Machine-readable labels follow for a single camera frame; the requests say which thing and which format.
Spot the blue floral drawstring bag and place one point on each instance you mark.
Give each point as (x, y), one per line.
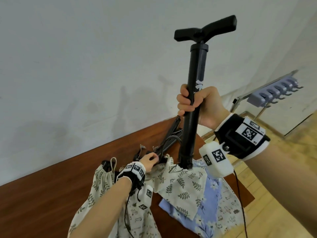
(210, 203)

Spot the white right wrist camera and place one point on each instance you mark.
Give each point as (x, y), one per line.
(215, 159)

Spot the person's left hand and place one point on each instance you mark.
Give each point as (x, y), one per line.
(148, 161)

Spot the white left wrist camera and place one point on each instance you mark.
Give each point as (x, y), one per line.
(146, 198)

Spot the person's left forearm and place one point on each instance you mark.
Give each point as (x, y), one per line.
(101, 210)

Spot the person's right forearm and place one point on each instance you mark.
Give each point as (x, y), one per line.
(284, 185)

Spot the purple hook rail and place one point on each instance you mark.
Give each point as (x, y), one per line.
(257, 100)

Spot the black tripod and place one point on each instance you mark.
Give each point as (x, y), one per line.
(107, 166)

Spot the black bike pumps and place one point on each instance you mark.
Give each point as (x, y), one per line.
(173, 131)

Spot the pile of black tripods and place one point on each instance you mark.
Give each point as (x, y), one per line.
(195, 66)

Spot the metal clothes rack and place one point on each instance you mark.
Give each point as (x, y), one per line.
(237, 100)

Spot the person's right hand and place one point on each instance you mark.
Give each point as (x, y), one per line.
(210, 106)

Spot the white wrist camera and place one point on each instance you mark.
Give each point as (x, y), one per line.
(146, 198)
(215, 159)

